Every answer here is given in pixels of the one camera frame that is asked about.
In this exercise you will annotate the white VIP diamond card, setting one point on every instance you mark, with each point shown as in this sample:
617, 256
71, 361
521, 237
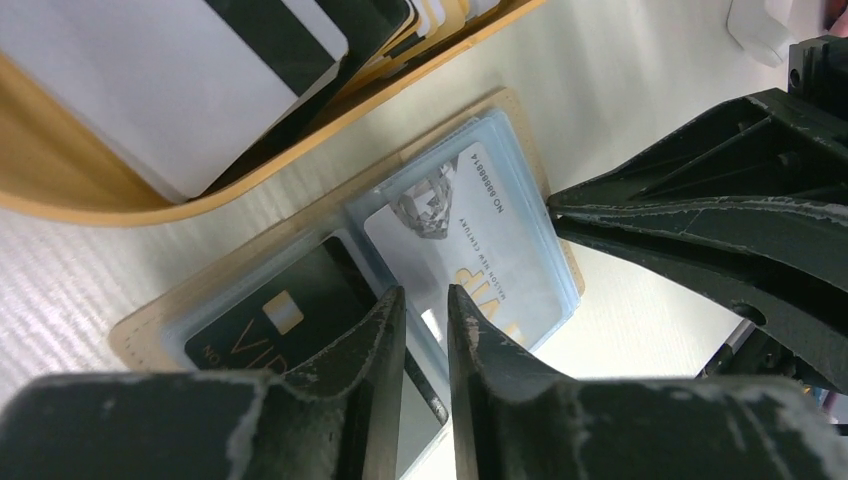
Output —
458, 225

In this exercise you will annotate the tan oval card holder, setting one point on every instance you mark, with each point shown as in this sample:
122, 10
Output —
199, 132

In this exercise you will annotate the cards in holder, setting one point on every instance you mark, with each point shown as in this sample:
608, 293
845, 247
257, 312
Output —
199, 79

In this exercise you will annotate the black striped card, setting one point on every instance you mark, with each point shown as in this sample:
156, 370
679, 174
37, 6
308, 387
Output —
285, 318

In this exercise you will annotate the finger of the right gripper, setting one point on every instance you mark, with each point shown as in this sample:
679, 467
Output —
801, 304

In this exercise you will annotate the wooden card tray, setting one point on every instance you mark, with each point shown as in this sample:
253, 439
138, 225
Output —
146, 340

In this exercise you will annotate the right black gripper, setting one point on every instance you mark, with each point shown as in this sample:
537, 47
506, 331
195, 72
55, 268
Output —
764, 153

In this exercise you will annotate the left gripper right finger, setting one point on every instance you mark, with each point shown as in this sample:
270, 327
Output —
515, 417

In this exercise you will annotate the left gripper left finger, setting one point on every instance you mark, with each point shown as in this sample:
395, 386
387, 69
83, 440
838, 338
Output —
334, 417

